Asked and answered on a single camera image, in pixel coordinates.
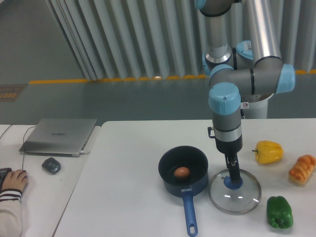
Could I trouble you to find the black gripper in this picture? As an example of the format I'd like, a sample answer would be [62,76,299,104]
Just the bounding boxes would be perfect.
[215,137,242,183]

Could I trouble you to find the glass pot lid blue knob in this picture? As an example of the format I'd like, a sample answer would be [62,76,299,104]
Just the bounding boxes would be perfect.
[208,169,262,215]

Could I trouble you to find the dark blue saucepan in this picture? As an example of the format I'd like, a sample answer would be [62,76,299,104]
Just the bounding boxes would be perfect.
[158,146,208,237]

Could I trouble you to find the striped white sleeve forearm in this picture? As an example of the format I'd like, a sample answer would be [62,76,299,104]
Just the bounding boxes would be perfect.
[0,189,22,237]

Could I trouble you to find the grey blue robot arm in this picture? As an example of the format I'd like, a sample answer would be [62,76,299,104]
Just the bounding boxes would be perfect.
[195,0,296,184]

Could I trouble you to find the person's hand on mouse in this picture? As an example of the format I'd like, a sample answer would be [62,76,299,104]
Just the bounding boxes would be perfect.
[1,169,28,192]

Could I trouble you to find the yellow bell pepper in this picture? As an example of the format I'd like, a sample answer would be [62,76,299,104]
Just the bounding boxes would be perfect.
[252,140,284,164]

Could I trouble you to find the brown egg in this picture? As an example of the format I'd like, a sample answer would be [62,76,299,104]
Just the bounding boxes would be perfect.
[173,166,190,180]

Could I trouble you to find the orange bread loaf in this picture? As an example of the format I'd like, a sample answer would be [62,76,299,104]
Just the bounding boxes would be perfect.
[288,155,316,185]

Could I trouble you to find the green bell pepper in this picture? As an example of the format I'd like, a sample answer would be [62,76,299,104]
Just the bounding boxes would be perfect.
[266,196,294,229]

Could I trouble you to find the folded grey partition panels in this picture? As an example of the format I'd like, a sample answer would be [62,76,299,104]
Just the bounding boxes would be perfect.
[46,0,316,80]

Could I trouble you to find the silver closed laptop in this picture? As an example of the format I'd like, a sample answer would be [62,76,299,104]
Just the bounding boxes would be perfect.
[19,118,97,157]

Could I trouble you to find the black keyboard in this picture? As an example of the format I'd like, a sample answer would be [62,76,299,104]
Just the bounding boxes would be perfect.
[0,168,12,191]

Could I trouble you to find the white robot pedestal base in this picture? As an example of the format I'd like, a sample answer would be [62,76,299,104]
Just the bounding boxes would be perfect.
[240,94,274,119]

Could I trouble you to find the black laptop cable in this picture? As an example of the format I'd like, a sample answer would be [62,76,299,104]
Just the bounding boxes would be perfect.
[0,124,37,171]

